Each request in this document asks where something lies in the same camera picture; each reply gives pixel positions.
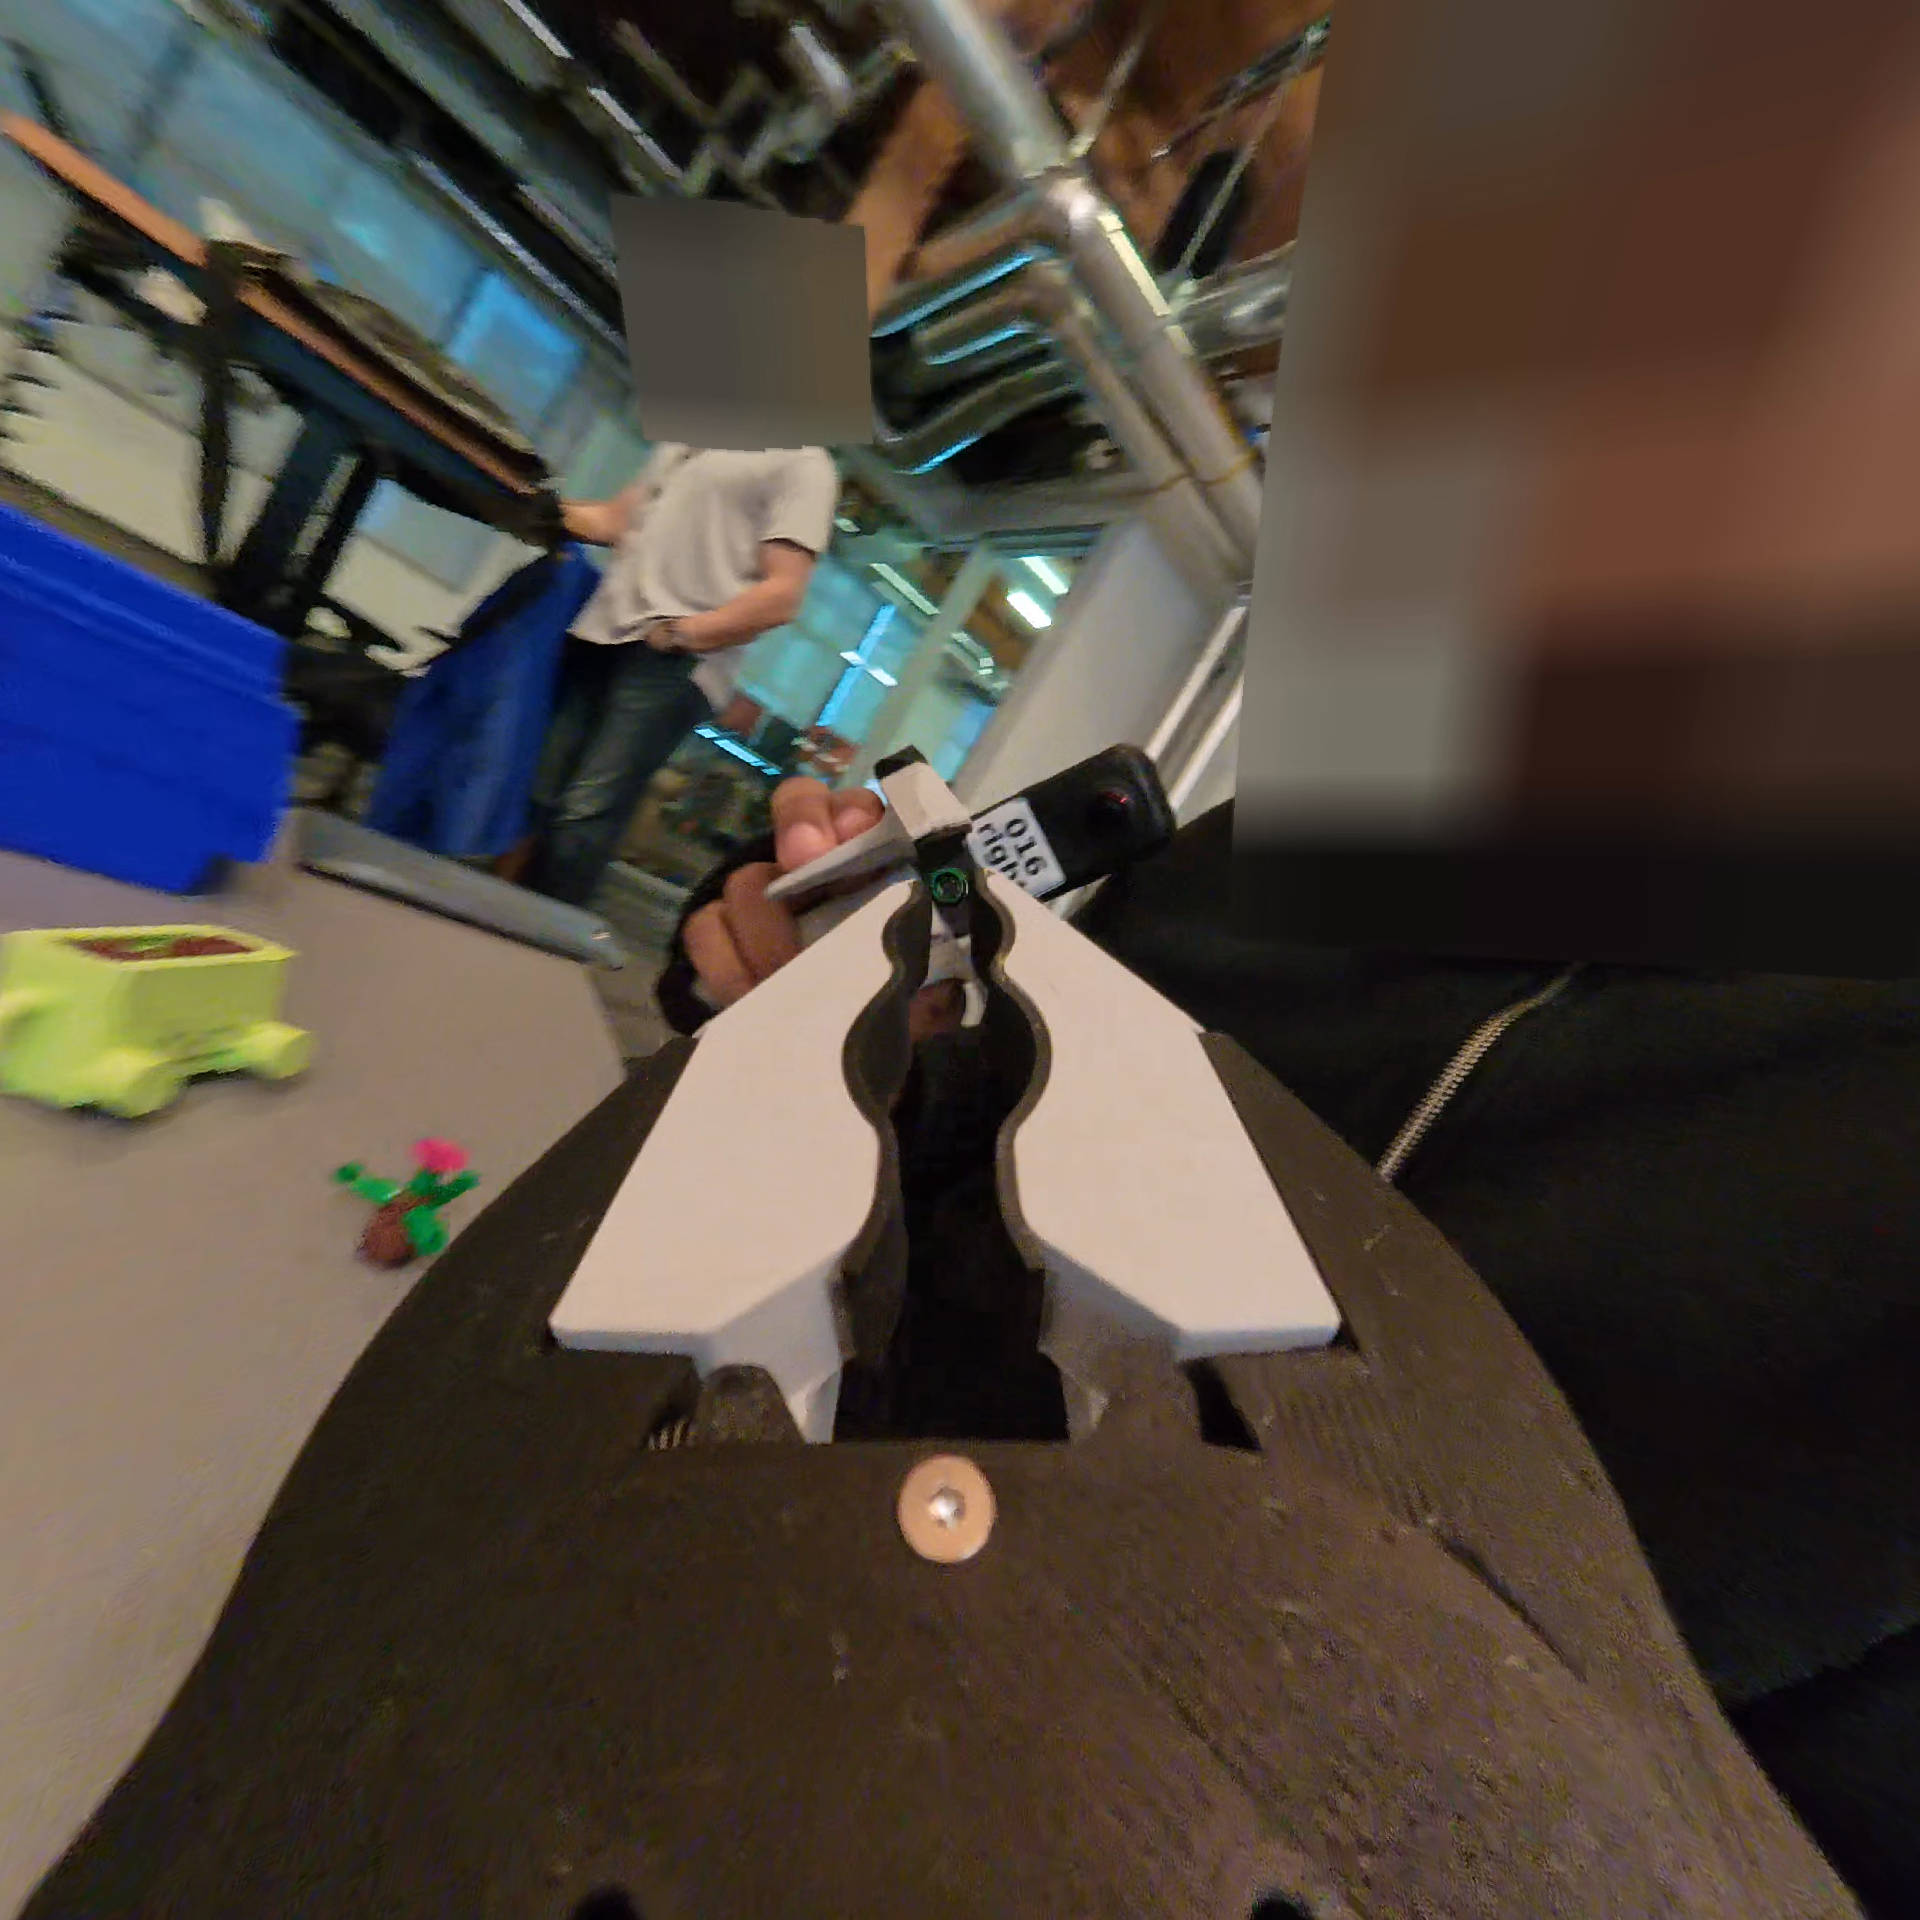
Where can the wooden top standing desk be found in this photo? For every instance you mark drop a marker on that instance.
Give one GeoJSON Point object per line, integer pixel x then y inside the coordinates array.
{"type": "Point", "coordinates": [322, 481]}

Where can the metal ceiling duct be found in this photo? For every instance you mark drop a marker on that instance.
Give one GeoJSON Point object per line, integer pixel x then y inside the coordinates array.
{"type": "Point", "coordinates": [1119, 285]}

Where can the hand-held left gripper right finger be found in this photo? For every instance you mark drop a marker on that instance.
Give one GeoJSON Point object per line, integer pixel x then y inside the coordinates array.
{"type": "Point", "coordinates": [1171, 1184]}

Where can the small green round stud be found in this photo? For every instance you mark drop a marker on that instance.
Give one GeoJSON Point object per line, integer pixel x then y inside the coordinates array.
{"type": "Point", "coordinates": [936, 888]}

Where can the person's right hand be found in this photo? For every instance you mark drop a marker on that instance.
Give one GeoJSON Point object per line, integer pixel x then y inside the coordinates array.
{"type": "Point", "coordinates": [751, 930]}

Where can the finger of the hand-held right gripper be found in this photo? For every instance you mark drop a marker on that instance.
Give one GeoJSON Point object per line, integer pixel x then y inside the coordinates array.
{"type": "Point", "coordinates": [848, 862]}
{"type": "Point", "coordinates": [932, 810]}

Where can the brown pot flower assembly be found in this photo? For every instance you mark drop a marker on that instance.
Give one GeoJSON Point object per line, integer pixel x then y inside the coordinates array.
{"type": "Point", "coordinates": [399, 1230]}

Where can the blue storage bin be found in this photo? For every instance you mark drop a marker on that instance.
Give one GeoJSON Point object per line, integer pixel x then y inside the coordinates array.
{"type": "Point", "coordinates": [134, 705]}

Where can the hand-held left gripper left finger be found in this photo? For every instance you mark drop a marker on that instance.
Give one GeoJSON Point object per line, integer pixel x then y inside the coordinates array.
{"type": "Point", "coordinates": [720, 1184]}

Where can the blue cloth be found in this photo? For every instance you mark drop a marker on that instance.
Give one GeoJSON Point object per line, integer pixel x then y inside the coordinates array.
{"type": "Point", "coordinates": [481, 721]}

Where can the lime green planter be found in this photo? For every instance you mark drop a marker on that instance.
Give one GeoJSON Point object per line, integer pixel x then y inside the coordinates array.
{"type": "Point", "coordinates": [151, 1004]}

